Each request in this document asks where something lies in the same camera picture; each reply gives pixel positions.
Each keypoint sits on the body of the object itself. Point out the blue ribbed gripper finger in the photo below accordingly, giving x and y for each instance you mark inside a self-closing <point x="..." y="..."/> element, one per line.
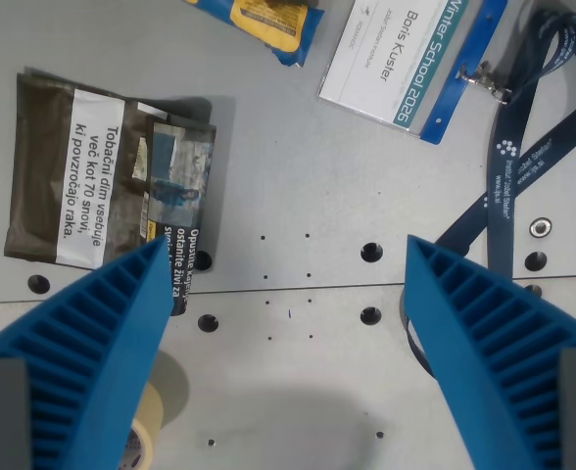
<point x="97" y="343"/>
<point x="489" y="343"/>

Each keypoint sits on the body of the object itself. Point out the blue and yellow snack bag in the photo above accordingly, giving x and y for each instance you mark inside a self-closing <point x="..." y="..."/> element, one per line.
<point x="273" y="22"/>

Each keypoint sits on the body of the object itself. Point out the beige masking tape roll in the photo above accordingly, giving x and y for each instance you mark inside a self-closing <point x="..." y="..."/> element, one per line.
<point x="147" y="416"/>

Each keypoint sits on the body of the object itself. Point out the dark tobacco pouch with warning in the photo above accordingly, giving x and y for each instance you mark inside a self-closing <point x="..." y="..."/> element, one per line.
<point x="92" y="171"/>

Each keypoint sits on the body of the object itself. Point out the white name badge blue holder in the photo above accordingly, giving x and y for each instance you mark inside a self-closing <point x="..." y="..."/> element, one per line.
<point x="396" y="63"/>

